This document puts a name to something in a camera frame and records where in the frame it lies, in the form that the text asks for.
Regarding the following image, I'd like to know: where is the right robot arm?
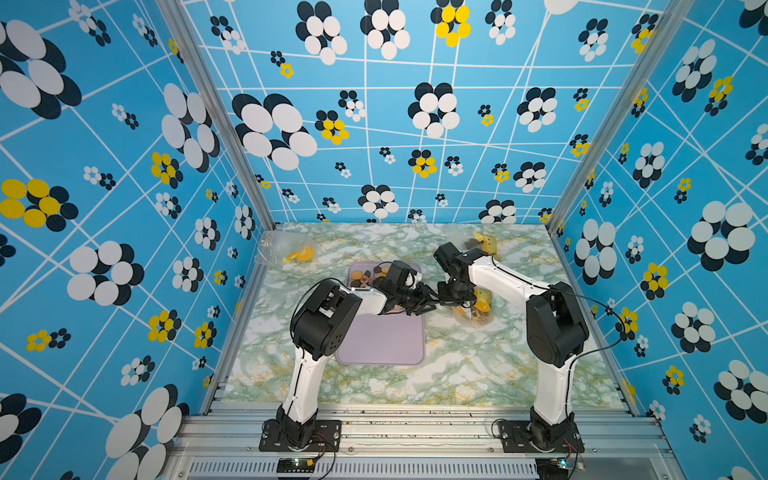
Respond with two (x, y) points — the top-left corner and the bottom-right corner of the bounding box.
(433, 242), (589, 453)

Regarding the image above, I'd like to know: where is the ziploc bag of cookies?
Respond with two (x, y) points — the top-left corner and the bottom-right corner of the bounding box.
(255, 230), (319, 267)
(452, 289), (494, 328)
(464, 232), (498, 256)

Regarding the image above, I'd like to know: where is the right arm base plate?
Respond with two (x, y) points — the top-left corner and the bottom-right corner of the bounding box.
(492, 420), (585, 455)

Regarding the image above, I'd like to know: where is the pile of poured cookies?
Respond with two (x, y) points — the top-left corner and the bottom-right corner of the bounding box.
(347, 262), (391, 288)

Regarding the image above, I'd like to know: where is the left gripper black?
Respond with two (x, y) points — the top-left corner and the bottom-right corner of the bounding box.
(395, 282), (438, 315)

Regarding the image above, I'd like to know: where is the lilac plastic tray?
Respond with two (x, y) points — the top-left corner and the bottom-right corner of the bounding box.
(336, 275), (426, 366)

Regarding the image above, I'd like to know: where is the right controller board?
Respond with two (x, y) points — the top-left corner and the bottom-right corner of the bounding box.
(536, 458), (577, 480)

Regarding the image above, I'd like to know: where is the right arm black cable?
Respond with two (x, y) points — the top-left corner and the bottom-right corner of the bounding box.
(491, 257), (625, 421)

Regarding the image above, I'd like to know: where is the left controller board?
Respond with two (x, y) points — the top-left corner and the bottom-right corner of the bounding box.
(276, 457), (316, 476)

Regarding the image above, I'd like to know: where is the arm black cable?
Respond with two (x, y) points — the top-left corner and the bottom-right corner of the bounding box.
(491, 257), (625, 421)
(289, 260), (397, 349)

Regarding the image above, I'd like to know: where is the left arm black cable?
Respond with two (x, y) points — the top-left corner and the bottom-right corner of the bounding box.
(289, 260), (397, 349)

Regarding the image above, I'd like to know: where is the controller board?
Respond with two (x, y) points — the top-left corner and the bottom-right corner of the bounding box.
(536, 458), (577, 480)
(276, 457), (316, 476)

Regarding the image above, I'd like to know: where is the aluminium front rail frame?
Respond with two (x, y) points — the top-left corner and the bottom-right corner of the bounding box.
(162, 401), (685, 479)

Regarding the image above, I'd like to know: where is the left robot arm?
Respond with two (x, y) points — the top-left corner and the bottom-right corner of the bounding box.
(276, 261), (439, 449)

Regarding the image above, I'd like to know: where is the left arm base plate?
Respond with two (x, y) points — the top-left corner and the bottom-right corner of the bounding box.
(258, 419), (342, 453)

